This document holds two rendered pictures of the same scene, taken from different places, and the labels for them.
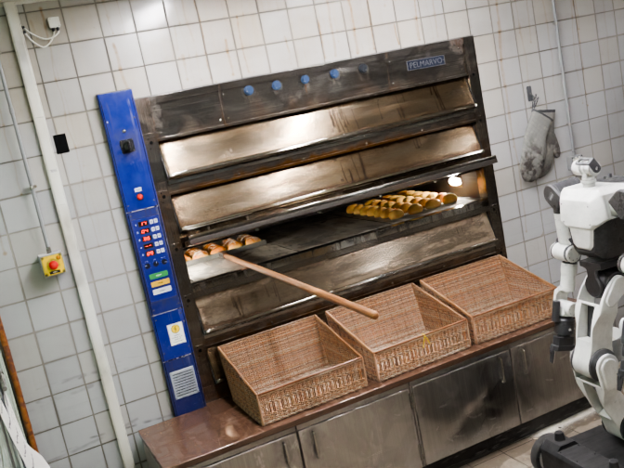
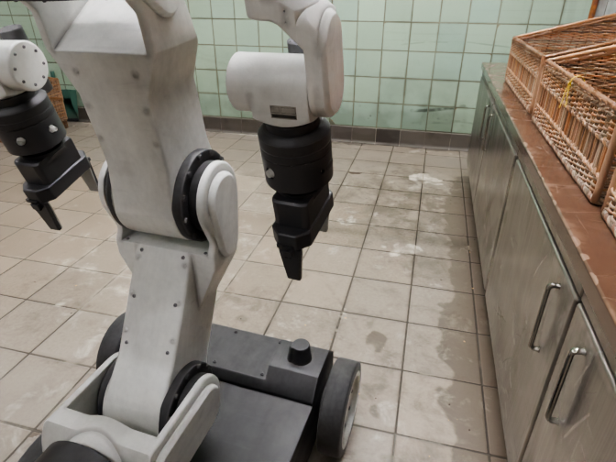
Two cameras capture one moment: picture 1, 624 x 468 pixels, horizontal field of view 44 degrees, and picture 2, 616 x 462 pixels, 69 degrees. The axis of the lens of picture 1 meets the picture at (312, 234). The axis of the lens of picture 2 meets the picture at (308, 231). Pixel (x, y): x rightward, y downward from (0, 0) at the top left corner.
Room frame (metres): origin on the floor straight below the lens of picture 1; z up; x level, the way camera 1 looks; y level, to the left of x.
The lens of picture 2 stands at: (3.74, -1.48, 0.89)
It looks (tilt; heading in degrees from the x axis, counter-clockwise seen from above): 28 degrees down; 128
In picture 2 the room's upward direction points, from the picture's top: straight up
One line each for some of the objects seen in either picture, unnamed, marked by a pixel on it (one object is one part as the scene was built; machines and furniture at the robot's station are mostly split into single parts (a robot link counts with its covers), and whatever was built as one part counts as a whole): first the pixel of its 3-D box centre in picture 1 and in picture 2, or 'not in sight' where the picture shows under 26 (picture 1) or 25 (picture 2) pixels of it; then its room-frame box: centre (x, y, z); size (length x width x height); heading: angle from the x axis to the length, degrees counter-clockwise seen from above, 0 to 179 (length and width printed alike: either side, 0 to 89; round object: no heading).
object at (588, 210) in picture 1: (604, 214); not in sight; (3.22, -1.24, 1.23); 0.34 x 0.30 x 0.36; 19
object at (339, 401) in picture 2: (550, 454); (340, 406); (3.39, -0.90, 0.10); 0.20 x 0.05 x 0.20; 109
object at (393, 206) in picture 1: (400, 202); not in sight; (4.68, -0.57, 1.21); 0.61 x 0.48 x 0.06; 23
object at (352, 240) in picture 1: (350, 241); not in sight; (4.07, -0.19, 1.16); 1.80 x 0.06 x 0.04; 113
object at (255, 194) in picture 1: (339, 172); not in sight; (4.04, -0.20, 1.54); 1.79 x 0.11 x 0.19; 113
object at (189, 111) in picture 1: (319, 85); not in sight; (4.07, -0.19, 1.99); 1.80 x 0.08 x 0.21; 113
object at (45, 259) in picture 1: (52, 264); not in sight; (3.42, 1.16, 1.46); 0.10 x 0.07 x 0.10; 113
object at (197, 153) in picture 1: (330, 123); not in sight; (4.04, -0.20, 1.80); 1.79 x 0.11 x 0.19; 113
